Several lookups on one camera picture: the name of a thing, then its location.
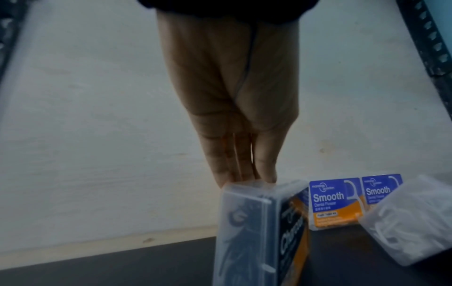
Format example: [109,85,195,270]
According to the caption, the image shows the clear box white floss picks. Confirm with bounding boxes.
[358,174,452,268]

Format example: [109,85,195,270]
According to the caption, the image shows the dark perforated metal shelf post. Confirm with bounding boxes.
[0,0,30,86]
[395,0,452,121]

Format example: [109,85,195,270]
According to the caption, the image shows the clear box black floss picks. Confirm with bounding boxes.
[211,179,314,286]

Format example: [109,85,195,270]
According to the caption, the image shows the blue label floss pick box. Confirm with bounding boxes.
[308,178,366,231]
[361,173,404,213]

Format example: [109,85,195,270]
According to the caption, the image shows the person's left hand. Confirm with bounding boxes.
[156,9,301,188]

